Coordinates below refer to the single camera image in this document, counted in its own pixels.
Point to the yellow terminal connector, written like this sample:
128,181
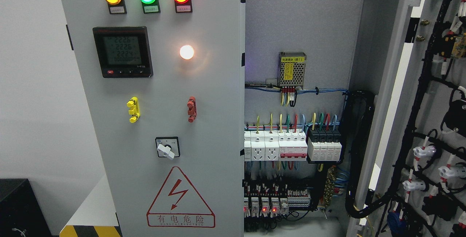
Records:
134,110

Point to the red terminal connector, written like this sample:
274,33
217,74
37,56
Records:
191,109

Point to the white rotary switch left door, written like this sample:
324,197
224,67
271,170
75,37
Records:
167,147

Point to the relay terminal row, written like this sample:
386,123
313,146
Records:
274,198

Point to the red electric hazard sticker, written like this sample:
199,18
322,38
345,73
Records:
179,204

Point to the white socket breaker row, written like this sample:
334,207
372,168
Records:
275,145

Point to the black surge protector block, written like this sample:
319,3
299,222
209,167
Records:
324,146

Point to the white indicator lamp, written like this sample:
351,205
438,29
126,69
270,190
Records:
187,52

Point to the grey cabinet door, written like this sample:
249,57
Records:
210,147
405,121

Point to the black box at left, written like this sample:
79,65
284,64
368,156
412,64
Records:
20,213

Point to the black digital power meter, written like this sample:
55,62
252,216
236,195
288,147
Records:
123,52

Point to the metal mesh power supply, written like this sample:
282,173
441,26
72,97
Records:
291,69

